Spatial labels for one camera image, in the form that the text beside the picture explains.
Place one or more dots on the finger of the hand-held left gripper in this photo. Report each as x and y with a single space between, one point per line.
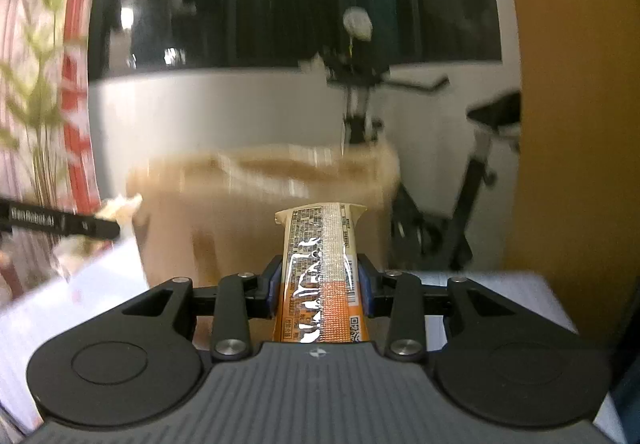
92 225

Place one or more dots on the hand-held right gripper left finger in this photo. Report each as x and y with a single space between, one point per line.
275 285

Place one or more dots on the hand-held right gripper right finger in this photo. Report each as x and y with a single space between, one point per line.
365 286

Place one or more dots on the pale snack packet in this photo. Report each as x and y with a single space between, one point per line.
120 208

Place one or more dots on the cream orange snack bar packet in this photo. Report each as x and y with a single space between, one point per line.
320 274

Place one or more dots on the cardboard box with plastic liner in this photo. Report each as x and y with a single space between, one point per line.
200 204

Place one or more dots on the white gridded tablecloth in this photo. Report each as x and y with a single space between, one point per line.
90 296

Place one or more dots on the floral red white curtain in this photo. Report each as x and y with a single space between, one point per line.
40 73

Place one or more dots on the black exercise bike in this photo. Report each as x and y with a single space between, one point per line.
480 173

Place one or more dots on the crumpled white cloth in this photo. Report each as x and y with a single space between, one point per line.
311 63

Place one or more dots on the white plastic bag on pole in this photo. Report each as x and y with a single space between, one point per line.
358 22

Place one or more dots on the yellow wooden panel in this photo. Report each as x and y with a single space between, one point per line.
575 123

